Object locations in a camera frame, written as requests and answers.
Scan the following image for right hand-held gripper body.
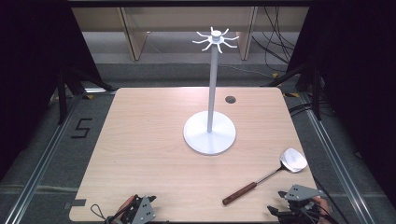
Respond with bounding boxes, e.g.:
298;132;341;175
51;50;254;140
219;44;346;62
277;184;324;224

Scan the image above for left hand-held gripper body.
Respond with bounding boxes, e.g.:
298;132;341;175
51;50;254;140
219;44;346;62
119;195;157;224

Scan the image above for metal spatula with wooden handle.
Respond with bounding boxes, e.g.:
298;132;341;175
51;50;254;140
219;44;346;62
221;147;309;206

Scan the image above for white hook stand rack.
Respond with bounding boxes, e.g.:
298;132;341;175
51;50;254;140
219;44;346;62
182;26;241;156

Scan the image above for person's left hand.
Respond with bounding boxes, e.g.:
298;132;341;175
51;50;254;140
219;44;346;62
115;194;138;224

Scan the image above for person's right hand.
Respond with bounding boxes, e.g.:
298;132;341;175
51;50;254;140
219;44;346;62
312;196;332;224

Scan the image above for black tape strip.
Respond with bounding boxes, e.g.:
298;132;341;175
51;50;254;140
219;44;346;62
64;198;88;210

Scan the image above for black metal stand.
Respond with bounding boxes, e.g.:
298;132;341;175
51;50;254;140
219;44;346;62
55;64;117;125
261;61;323;121

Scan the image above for black curtain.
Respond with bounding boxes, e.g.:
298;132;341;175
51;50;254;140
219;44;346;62
286;0;396;199
0;0;104;183

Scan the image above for beige wooden desk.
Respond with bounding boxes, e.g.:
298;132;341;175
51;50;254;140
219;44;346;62
71;7;310;62

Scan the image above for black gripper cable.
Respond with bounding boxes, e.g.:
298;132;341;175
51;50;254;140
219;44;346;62
312;176;351;224

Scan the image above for black looped cable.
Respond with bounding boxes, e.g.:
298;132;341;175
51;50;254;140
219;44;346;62
90;203;123;224

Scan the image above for metal floor rail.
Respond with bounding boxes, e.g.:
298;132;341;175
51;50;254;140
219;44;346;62
2;92;84;224
298;92;372;224

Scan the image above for black cables by stand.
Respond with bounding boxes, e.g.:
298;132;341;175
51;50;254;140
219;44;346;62
288;101;331;119

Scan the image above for black floor cables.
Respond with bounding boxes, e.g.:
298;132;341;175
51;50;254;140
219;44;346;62
251;7;301;65

